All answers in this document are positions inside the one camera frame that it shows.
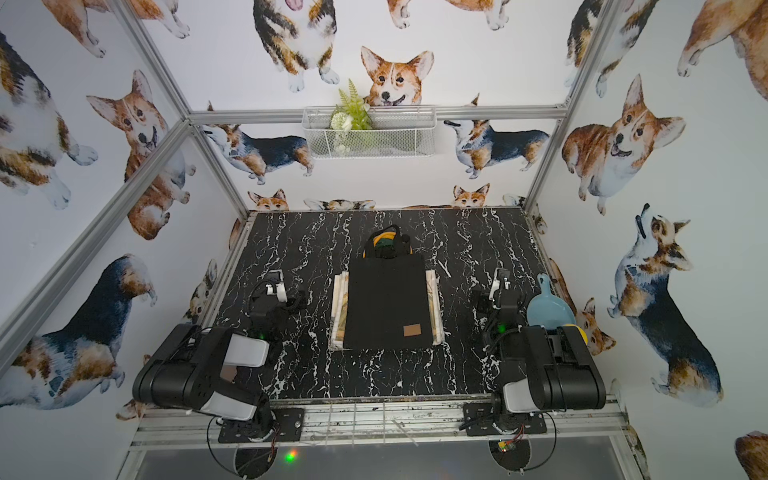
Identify cream tote bag yellow handles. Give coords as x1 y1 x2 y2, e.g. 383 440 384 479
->
328 224 446 352

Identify black canvas tote bag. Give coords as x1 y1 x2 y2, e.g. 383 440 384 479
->
343 224 434 351

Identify cream tote bag green handles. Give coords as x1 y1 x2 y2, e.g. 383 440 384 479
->
379 232 402 248

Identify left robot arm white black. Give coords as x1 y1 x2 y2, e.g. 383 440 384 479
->
132 281 307 422

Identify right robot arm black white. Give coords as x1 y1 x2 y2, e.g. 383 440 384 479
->
470 274 607 414

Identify light blue dustpan scoop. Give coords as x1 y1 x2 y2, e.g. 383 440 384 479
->
526 273 575 331

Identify artificial fern and white flower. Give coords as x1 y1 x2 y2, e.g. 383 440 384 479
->
330 80 373 155

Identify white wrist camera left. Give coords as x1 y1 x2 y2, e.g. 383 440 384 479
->
265 269 288 303

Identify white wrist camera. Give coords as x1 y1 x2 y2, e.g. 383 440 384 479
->
265 269 288 303
488 267 510 303

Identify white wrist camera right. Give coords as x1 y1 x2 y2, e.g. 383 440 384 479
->
488 267 510 303

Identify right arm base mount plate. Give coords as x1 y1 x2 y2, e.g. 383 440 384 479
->
458 403 548 437

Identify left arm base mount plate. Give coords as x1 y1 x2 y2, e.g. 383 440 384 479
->
218 408 305 444

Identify white wire wall basket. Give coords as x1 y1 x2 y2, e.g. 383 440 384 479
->
302 106 437 159

